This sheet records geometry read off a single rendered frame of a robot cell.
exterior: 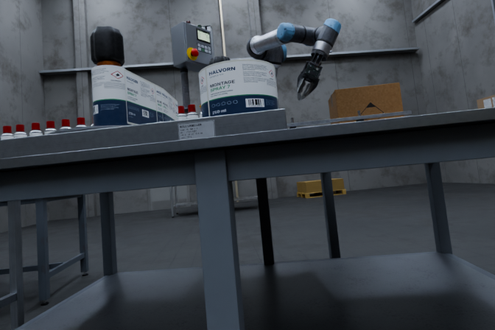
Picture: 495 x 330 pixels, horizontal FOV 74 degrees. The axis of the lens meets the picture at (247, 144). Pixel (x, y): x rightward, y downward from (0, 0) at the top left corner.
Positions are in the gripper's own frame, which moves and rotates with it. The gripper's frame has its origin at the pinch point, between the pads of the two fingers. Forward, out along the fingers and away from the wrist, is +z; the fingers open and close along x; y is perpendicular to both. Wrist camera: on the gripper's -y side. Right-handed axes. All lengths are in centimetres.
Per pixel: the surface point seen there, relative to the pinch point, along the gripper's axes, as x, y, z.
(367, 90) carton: 26.7, -16.2, -19.0
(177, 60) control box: -59, -2, 6
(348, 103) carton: 21.0, -16.3, -10.0
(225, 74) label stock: -15, 68, 17
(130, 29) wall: -559, -745, -155
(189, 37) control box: -57, 0, -6
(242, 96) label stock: -9, 68, 20
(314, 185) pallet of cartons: 95, -728, 32
